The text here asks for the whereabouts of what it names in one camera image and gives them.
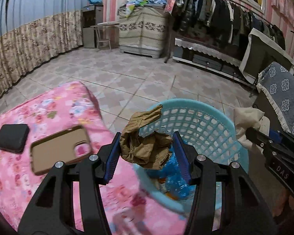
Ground beige cloth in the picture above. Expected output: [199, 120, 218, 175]
[234, 107, 270, 154]

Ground blue plastic bag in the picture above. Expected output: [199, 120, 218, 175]
[145, 148, 195, 201]

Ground pink floral tablecloth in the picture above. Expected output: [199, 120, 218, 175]
[0, 81, 187, 234]

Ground blue patterned sofa cover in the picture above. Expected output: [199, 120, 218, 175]
[255, 61, 294, 135]

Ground brown phone case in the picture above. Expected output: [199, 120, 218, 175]
[30, 125, 93, 176]

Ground light blue plastic basket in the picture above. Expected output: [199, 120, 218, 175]
[132, 99, 249, 216]

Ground black zip case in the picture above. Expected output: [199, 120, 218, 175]
[0, 124, 30, 154]

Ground low tv bench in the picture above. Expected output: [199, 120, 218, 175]
[171, 37, 255, 88]

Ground clothes rack with clothes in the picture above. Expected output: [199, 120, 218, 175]
[166, 0, 286, 50]

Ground covered chest with cloth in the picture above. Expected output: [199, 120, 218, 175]
[118, 4, 168, 58]

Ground small stool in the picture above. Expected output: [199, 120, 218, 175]
[91, 21, 119, 50]

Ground blue and floral curtain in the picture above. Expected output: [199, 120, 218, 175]
[0, 0, 86, 97]

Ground water dispenser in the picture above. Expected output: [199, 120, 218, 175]
[82, 4, 103, 48]

